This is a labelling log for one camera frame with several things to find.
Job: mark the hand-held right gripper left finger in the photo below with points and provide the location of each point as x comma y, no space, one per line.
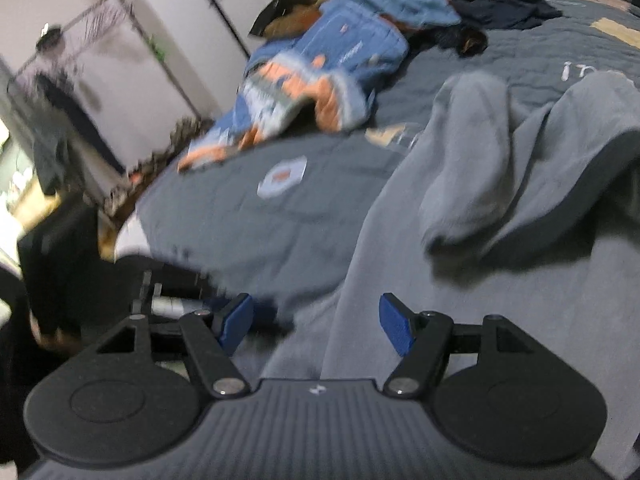
235,325

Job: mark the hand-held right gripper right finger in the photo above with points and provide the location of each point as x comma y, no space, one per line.
397,325

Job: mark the grey sweatshirt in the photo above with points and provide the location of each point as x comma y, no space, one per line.
500,260

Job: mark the person's left hand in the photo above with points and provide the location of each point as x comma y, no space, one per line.
52,342

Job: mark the grey printed bed quilt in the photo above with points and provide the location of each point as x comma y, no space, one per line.
225,240

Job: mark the hanging grey garment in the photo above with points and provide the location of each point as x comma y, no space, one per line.
45,160

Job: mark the hanging dark pants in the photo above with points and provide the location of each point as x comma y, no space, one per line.
75,115

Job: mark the row of shoes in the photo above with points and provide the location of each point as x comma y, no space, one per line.
170,145

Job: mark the black hat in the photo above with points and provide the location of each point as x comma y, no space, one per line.
50,39

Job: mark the green hook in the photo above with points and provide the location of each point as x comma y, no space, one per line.
159,47

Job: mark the bunch of pink hangers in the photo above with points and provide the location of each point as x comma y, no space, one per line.
100,22

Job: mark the blue orange printed blanket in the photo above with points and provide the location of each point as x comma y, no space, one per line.
350,45

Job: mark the dark dotted garment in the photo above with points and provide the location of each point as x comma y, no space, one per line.
465,40

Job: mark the light blue denim garment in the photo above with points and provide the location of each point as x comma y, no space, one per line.
415,7

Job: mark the navy garment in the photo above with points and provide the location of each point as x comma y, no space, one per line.
505,10

